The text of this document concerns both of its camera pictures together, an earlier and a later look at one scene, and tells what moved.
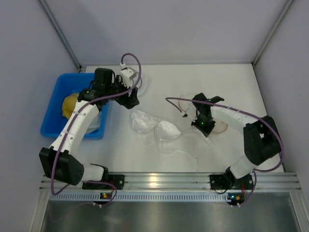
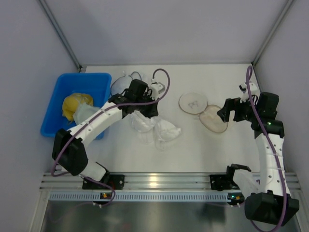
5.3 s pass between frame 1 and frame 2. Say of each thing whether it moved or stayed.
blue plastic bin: stayed
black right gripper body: moved
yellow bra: stayed
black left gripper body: moved
